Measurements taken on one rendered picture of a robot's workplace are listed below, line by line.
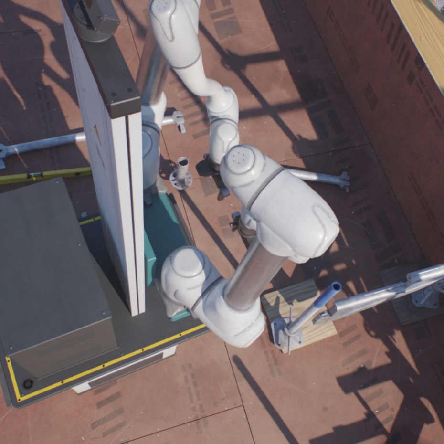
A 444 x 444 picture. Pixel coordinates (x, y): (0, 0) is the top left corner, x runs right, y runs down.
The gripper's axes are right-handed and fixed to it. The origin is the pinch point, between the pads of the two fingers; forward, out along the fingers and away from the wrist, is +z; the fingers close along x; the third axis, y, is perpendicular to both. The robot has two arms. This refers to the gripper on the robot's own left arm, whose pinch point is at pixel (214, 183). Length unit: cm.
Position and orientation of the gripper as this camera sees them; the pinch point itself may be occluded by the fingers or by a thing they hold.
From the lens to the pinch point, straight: 216.2
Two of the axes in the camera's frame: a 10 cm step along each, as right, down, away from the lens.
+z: -1.3, 4.2, 9.0
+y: 9.1, -3.2, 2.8
